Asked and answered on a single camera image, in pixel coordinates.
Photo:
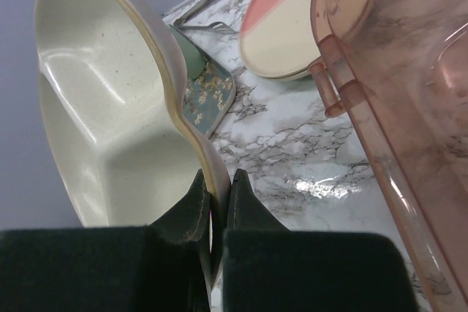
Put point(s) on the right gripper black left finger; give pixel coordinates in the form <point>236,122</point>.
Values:
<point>181,257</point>

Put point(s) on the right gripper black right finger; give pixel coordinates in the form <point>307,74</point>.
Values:
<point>246,213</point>

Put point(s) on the cream divided bowl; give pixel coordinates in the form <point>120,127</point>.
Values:
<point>112,80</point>

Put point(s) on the pink and cream plate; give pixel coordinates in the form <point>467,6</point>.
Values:
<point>275,37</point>

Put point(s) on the yellow and cream plate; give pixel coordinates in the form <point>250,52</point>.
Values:
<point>287,78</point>

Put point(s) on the transparent pink plastic bin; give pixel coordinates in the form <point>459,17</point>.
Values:
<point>398,68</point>

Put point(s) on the floral teal tray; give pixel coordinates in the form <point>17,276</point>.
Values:
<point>208,98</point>

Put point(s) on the green plastic cup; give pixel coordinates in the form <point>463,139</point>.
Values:
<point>195,60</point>

